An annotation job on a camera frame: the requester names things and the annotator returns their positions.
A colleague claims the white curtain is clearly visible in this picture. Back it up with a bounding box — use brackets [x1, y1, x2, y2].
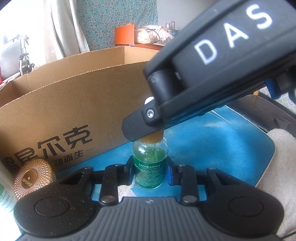
[43, 0, 90, 59]

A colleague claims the wheelchair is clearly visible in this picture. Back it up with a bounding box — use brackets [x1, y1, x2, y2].
[0, 35, 38, 81]

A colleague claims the tall orange carton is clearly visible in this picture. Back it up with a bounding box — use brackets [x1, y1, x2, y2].
[115, 24, 135, 46]

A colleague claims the black jar with gold lid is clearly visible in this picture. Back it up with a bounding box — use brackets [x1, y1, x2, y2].
[13, 159, 57, 201]

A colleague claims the white pill bottle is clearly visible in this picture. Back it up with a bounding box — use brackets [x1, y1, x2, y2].
[0, 160, 19, 212]

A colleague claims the green glass dropper bottle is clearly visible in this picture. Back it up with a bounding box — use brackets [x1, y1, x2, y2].
[132, 97, 168, 189]

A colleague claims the beige fuzzy cloth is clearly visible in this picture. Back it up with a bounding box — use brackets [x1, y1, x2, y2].
[255, 128, 296, 241]

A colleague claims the brown cardboard box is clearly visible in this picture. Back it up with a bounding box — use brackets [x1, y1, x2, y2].
[0, 45, 162, 179]

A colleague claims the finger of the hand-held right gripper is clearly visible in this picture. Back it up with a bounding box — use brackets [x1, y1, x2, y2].
[121, 103, 167, 142]
[265, 68, 296, 100]

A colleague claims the green floral cloth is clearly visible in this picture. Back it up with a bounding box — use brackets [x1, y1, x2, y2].
[76, 0, 159, 51]

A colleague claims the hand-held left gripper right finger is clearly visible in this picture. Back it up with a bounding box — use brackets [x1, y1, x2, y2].
[166, 160, 245, 205]

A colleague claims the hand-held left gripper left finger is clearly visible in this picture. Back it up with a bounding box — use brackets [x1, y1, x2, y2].
[54, 160, 136, 206]

